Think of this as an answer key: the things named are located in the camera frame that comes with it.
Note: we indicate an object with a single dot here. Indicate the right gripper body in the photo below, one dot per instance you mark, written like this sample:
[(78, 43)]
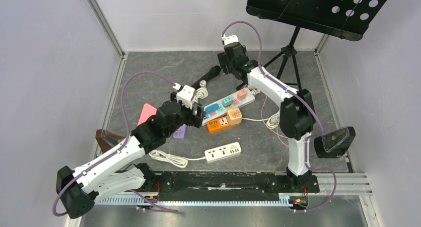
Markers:
[(224, 61)]

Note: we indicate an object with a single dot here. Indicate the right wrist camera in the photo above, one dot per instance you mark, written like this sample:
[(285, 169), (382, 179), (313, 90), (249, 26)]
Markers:
[(226, 40)]

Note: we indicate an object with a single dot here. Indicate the white multicolour power strip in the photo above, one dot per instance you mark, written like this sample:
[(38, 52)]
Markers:
[(220, 107)]

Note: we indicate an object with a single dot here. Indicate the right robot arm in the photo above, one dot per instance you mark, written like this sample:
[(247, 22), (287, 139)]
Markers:
[(296, 108)]

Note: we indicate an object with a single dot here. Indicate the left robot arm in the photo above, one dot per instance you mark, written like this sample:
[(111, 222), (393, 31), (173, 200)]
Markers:
[(79, 189)]

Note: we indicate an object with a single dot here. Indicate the pink triangular socket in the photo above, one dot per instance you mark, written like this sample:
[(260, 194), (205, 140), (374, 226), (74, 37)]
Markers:
[(146, 112)]

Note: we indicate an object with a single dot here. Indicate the orange power strip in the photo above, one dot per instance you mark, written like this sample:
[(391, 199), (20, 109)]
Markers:
[(218, 124)]

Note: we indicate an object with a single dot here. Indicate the white cord small strip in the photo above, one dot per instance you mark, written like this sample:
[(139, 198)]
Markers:
[(178, 161)]

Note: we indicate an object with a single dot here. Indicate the salmon pink usb charger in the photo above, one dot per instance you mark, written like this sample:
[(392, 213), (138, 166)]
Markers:
[(242, 94)]

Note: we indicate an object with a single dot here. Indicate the black music stand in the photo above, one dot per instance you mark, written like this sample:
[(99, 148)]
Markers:
[(345, 19)]

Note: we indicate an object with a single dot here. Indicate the white small power strip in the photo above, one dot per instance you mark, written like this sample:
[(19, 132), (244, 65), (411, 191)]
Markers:
[(222, 152)]

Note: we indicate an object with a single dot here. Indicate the purple power strip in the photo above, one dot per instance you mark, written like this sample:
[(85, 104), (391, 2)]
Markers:
[(180, 133)]

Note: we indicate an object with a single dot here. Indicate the tan cube socket adapter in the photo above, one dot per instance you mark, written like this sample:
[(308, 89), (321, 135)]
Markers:
[(234, 116)]

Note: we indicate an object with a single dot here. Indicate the teal usb charger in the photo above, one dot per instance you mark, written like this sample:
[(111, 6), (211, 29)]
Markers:
[(227, 101)]

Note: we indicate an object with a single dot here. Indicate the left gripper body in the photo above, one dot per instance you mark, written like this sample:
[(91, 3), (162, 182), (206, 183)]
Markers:
[(186, 116)]

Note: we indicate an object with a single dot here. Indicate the blue plug adapter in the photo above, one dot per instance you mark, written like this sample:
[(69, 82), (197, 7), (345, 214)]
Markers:
[(212, 108)]

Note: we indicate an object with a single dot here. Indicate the right metronome black base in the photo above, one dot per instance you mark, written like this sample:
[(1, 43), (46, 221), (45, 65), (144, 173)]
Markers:
[(334, 144)]

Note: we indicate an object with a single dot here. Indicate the left metronome brown base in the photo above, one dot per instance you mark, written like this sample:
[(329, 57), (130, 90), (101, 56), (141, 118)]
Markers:
[(107, 139)]

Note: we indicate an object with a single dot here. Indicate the black microphone orange end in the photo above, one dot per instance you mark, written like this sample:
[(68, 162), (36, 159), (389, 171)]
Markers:
[(212, 73)]

